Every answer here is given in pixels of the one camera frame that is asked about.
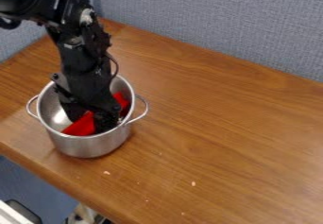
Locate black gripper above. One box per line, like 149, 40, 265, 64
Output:
51, 57, 122, 133

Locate red block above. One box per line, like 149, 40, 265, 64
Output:
62, 92, 131, 136

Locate stainless steel pot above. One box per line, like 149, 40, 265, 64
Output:
27, 76, 150, 158

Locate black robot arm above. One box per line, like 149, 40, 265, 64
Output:
0, 0, 122, 133

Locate white black object under table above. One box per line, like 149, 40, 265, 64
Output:
63, 203, 114, 224

